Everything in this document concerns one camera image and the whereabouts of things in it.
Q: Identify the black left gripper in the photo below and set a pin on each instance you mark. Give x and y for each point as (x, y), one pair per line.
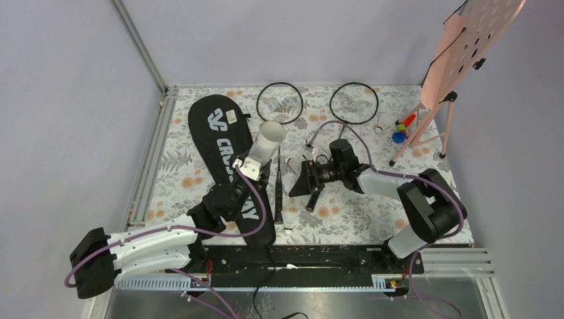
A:
(263, 178)

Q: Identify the black badminton racket right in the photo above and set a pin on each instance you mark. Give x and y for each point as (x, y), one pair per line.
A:
(353, 103)

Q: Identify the colourful toy pile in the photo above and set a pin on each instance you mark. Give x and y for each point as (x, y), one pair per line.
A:
(400, 134)

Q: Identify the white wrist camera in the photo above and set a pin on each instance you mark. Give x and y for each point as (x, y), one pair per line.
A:
(310, 151)
(249, 167)

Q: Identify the black badminton racket left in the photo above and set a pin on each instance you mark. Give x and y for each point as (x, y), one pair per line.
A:
(278, 104)

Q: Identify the floral table mat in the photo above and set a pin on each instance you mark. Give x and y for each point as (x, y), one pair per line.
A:
(340, 216)

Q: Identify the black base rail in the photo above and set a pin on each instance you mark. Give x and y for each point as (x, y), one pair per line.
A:
(286, 267)

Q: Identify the white shuttlecock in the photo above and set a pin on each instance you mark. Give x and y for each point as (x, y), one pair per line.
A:
(290, 215)
(294, 165)
(378, 128)

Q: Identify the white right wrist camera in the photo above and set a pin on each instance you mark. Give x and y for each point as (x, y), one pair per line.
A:
(310, 151)

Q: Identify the pink perforated metal chair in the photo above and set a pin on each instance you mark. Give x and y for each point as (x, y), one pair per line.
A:
(467, 35)

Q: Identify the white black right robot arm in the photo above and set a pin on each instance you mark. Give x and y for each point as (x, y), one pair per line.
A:
(431, 206)

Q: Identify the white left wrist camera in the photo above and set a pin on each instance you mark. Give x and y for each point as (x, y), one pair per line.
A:
(249, 167)

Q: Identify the white shuttlecock tube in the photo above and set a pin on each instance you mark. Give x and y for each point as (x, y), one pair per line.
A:
(266, 147)

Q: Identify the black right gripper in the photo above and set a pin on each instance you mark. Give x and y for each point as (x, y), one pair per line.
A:
(308, 182)

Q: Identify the black Crossway racket bag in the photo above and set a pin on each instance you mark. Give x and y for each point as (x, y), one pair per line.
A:
(220, 130)

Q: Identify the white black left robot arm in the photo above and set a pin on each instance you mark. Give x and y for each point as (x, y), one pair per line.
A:
(101, 260)

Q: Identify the black badminton racket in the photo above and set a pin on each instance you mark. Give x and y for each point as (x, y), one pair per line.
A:
(278, 104)
(353, 103)

